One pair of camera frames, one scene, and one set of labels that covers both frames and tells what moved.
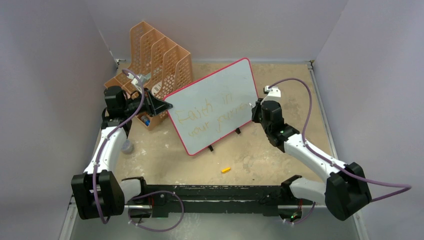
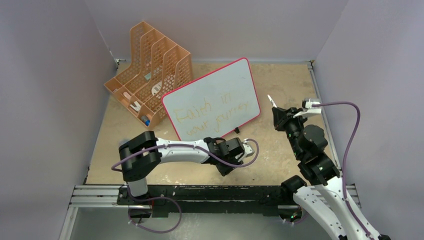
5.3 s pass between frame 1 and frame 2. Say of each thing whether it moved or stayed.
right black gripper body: moved
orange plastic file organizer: stayed
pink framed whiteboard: stayed
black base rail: stayed
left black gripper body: moved
